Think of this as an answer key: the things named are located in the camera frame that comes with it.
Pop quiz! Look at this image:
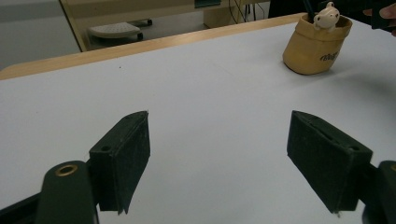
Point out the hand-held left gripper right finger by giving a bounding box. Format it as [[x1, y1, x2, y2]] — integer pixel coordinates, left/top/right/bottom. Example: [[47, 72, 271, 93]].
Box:
[[286, 109, 374, 215]]

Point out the tan pen holder with bear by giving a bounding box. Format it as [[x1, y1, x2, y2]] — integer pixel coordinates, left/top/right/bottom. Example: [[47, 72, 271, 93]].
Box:
[[282, 1, 354, 76]]

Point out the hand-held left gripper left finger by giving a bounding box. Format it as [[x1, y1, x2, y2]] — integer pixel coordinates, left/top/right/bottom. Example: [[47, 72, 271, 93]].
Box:
[[89, 110, 151, 217]]

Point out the wooden table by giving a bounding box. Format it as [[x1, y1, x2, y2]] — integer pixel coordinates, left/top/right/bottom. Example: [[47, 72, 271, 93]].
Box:
[[0, 12, 308, 81]]

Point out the black hanging cable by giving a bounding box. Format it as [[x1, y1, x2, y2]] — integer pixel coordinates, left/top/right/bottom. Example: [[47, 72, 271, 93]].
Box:
[[228, 0, 260, 23]]

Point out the grey footrest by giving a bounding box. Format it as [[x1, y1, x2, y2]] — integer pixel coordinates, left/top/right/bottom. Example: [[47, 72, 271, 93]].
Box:
[[86, 18, 154, 43]]

